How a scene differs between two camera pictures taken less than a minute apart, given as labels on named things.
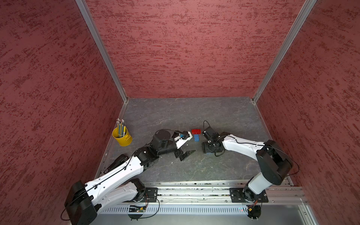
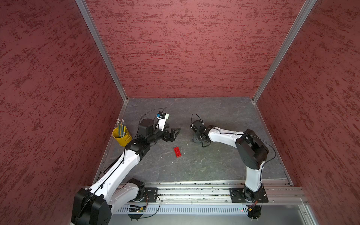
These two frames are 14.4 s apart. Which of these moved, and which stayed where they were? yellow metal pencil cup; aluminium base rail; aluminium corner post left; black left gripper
Moved: black left gripper
Stayed: aluminium base rail; aluminium corner post left; yellow metal pencil cup
